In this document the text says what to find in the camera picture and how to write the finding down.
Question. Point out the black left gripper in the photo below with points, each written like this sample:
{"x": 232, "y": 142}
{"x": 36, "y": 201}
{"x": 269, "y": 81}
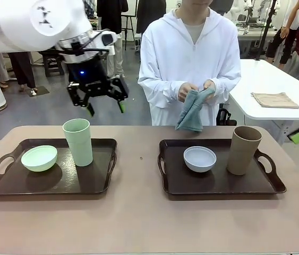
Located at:
{"x": 90, "y": 74}

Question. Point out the beige cloth mat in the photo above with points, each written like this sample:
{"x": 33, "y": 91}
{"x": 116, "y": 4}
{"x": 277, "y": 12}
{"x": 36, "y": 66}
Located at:
{"x": 274, "y": 100}

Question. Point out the light green tall cup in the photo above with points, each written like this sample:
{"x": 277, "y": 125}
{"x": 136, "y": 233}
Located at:
{"x": 80, "y": 148}

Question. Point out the brown tall cup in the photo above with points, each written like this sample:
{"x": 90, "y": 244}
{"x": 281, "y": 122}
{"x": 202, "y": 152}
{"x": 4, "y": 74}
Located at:
{"x": 240, "y": 156}

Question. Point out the light green bowl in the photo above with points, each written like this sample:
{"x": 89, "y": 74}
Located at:
{"x": 39, "y": 160}

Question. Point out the teal cloth mat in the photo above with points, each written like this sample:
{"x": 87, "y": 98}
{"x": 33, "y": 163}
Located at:
{"x": 190, "y": 114}

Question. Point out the pale blue bowl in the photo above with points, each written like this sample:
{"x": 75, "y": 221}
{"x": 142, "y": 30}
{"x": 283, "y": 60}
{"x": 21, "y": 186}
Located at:
{"x": 199, "y": 160}

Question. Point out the person's left forearm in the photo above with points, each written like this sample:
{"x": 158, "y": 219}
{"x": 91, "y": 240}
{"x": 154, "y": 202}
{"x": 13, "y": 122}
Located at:
{"x": 227, "y": 86}

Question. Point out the person's right forearm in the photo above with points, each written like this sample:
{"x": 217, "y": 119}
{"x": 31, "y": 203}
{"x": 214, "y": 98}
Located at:
{"x": 160, "y": 90}

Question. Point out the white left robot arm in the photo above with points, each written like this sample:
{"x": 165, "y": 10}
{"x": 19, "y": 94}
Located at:
{"x": 11, "y": 24}

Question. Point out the dark floor mat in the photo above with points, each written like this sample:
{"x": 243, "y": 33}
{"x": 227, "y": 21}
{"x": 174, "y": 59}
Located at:
{"x": 41, "y": 91}

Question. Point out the dark brown serving tray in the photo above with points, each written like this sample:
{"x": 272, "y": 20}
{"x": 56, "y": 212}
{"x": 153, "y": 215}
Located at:
{"x": 218, "y": 183}
{"x": 45, "y": 183}

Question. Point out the person's right hand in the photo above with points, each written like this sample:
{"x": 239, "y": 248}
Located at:
{"x": 186, "y": 90}

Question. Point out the person's left hand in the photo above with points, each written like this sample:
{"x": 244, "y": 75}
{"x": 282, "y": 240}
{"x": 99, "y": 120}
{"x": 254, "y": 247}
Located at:
{"x": 209, "y": 85}

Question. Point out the white side table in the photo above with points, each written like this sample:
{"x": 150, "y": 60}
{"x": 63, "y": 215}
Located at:
{"x": 271, "y": 79}

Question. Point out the dark wooden stool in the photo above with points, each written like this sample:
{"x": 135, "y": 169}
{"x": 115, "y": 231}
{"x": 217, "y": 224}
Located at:
{"x": 53, "y": 62}

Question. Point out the black step stool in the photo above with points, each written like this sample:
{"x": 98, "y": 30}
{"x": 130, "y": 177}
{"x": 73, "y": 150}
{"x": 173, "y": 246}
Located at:
{"x": 227, "y": 118}

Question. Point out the black stand pole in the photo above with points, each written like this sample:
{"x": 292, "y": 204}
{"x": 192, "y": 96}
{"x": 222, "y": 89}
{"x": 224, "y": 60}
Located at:
{"x": 267, "y": 26}

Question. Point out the person in plaid shirt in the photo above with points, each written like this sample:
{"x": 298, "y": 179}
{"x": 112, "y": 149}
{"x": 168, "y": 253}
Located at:
{"x": 24, "y": 69}

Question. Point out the grey background workbench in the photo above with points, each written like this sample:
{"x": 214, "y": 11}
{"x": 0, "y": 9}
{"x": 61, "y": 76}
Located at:
{"x": 250, "y": 40}

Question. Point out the person in white hoodie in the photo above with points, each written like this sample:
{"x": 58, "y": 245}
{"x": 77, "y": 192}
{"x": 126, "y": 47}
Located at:
{"x": 170, "y": 53}

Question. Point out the person in dark coat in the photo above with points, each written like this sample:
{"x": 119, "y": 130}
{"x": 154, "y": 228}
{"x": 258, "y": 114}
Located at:
{"x": 149, "y": 13}

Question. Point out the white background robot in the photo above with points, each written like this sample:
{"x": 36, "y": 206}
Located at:
{"x": 238, "y": 12}

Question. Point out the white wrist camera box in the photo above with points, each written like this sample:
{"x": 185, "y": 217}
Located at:
{"x": 106, "y": 39}

